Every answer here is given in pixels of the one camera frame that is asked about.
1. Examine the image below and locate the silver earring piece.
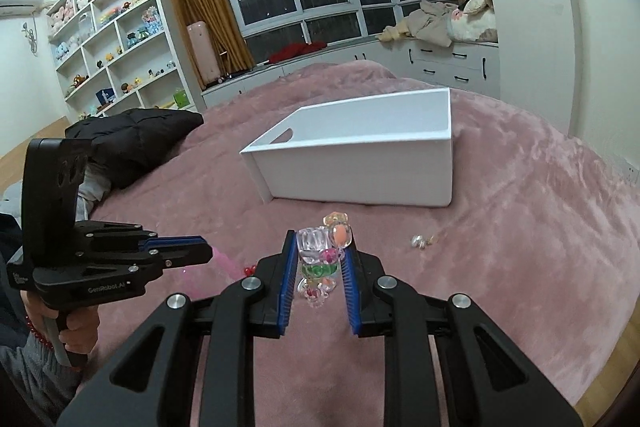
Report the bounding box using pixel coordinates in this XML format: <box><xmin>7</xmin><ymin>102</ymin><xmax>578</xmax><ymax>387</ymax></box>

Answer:
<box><xmin>411</xmin><ymin>235</ymin><xmax>438</xmax><ymax>249</ymax></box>

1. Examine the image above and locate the grey sleeve forearm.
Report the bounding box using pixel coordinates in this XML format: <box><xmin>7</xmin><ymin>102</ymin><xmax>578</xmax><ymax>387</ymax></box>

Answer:
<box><xmin>1</xmin><ymin>334</ymin><xmax>82</xmax><ymax>426</ymax></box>

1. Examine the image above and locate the person's left hand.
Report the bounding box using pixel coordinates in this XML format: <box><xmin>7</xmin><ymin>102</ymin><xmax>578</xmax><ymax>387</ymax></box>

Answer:
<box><xmin>21</xmin><ymin>291</ymin><xmax>100</xmax><ymax>355</ymax></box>

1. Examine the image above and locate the black puffer jacket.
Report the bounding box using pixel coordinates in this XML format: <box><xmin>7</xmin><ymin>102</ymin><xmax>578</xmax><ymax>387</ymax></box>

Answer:
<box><xmin>65</xmin><ymin>108</ymin><xmax>204</xmax><ymax>190</ymax></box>

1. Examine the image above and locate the white plastic storage box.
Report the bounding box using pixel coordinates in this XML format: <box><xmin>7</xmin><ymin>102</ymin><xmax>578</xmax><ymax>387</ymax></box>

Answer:
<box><xmin>240</xmin><ymin>88</ymin><xmax>454</xmax><ymax>207</ymax></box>

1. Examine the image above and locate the pink plush bed blanket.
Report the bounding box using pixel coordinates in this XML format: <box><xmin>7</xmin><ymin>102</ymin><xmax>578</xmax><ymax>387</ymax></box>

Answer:
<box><xmin>90</xmin><ymin>62</ymin><xmax>639</xmax><ymax>426</ymax></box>

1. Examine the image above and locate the white bookshelf with toys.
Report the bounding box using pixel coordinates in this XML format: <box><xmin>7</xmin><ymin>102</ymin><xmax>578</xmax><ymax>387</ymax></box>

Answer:
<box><xmin>46</xmin><ymin>0</ymin><xmax>198</xmax><ymax>122</ymax></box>

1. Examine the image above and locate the red cloth on sill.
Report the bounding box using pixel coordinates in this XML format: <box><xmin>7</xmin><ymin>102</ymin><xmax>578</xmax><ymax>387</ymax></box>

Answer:
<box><xmin>268</xmin><ymin>41</ymin><xmax>328</xmax><ymax>64</ymax></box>

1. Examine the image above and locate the white drawer cabinet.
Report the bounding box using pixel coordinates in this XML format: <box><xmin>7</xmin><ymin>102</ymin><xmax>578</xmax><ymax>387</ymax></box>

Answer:
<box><xmin>399</xmin><ymin>37</ymin><xmax>501</xmax><ymax>101</ymax></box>

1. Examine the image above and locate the pile of beige clothes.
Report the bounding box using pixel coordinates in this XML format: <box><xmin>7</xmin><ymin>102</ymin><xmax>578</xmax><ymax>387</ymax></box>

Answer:
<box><xmin>376</xmin><ymin>0</ymin><xmax>498</xmax><ymax>48</ymax></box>

